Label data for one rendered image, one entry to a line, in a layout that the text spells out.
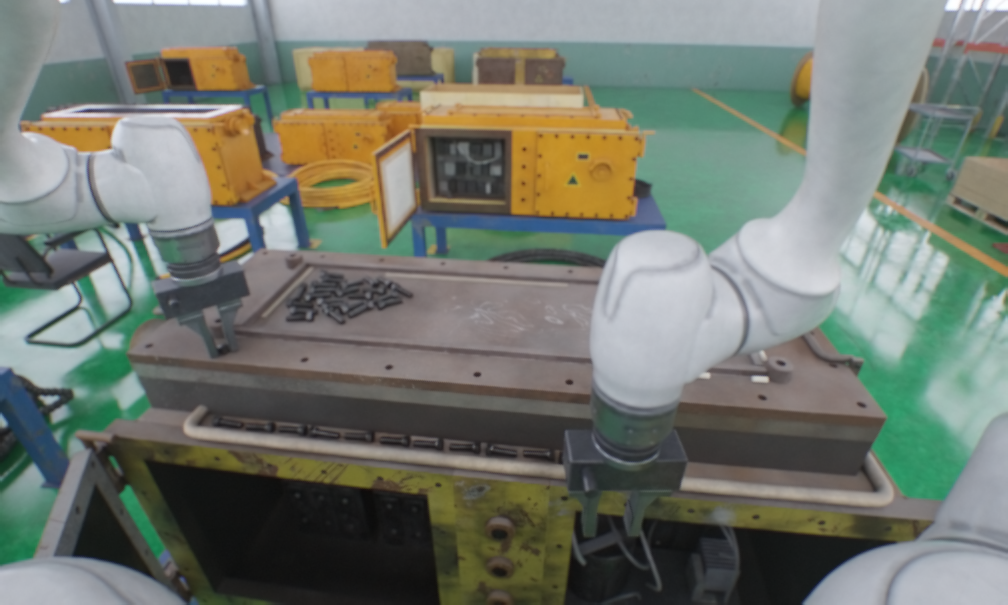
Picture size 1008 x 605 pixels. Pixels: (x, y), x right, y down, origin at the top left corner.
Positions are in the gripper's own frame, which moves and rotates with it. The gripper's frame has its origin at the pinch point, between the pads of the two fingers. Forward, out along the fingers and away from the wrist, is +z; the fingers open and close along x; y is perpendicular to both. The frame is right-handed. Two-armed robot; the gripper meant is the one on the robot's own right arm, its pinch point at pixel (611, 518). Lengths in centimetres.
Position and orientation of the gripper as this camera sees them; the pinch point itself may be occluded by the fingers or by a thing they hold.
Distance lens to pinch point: 69.6
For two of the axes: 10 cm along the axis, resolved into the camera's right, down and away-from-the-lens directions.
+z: 0.0, 8.7, 4.9
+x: 10.0, 0.0, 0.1
